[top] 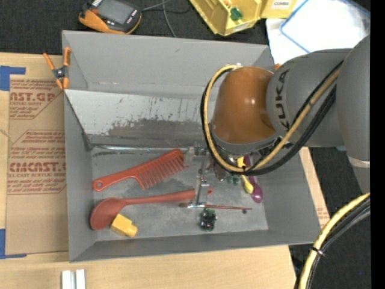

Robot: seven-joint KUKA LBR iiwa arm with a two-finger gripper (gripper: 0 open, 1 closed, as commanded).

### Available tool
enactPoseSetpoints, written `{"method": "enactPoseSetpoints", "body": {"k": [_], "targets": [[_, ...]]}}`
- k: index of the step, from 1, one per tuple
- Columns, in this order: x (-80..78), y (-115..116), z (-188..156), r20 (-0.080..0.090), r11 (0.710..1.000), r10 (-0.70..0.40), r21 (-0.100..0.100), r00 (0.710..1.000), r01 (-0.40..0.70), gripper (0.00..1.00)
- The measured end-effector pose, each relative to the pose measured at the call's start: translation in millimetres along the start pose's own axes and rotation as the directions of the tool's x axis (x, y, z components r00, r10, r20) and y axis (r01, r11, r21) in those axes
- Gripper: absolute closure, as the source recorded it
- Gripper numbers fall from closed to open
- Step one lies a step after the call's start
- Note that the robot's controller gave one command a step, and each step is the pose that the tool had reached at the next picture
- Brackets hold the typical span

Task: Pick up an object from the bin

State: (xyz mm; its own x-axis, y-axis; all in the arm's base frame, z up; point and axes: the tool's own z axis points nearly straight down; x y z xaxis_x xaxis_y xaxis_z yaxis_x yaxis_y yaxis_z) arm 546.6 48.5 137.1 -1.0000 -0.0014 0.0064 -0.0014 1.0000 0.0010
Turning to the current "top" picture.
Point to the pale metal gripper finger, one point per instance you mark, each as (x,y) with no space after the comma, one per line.
(195,153)
(203,188)

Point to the thin brown paintbrush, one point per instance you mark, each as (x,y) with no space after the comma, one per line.
(195,205)

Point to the small black green toy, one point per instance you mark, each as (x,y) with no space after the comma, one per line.
(207,220)

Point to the purple plastic spoon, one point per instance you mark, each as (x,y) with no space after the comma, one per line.
(257,196)

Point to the red plastic comb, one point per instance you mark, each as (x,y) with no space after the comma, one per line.
(150,170)

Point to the yellow plastic block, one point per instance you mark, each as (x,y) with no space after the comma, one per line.
(122,224)

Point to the grey metal bin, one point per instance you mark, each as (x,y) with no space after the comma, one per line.
(156,62)

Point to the red plastic spoon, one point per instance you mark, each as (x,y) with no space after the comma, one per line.
(105,212)

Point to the brown cardboard board red print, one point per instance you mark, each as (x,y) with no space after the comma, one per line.
(36,149)

